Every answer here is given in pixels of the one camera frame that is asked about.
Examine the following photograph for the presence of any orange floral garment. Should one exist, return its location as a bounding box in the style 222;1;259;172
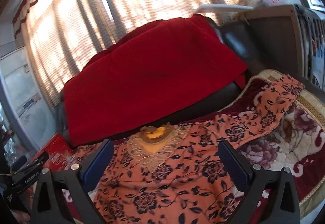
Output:
89;75;304;223

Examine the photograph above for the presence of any red gift box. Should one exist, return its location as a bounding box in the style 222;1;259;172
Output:
32;133;74;172

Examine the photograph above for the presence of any floral plush seat cover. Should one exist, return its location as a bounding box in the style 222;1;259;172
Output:
61;69;325;224

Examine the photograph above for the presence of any white standing air conditioner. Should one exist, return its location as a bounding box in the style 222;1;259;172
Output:
1;46;56;151

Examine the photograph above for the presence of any wooden side cabinet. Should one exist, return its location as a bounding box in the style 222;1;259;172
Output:
238;4;324;90

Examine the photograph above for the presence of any black leather sofa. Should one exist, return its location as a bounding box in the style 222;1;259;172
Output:
54;16;325;143

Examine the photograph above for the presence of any red throw blanket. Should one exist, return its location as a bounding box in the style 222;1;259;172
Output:
63;14;247;146

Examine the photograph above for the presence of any dotted beige curtain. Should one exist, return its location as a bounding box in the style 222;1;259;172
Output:
12;0;253;109

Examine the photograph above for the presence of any white rod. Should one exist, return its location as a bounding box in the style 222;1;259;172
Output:
194;4;253;14

